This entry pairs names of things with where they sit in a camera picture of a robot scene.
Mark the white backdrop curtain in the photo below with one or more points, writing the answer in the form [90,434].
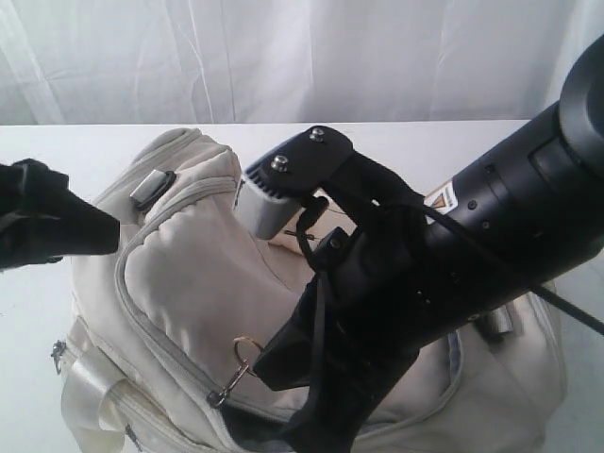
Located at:
[227,62]

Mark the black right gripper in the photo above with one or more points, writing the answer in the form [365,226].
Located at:
[382,295]

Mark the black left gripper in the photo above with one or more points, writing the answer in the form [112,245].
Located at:
[42,221]

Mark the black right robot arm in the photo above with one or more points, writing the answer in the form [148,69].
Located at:
[527,211]

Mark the white fabric duffel bag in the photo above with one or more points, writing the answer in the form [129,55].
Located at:
[154,326]

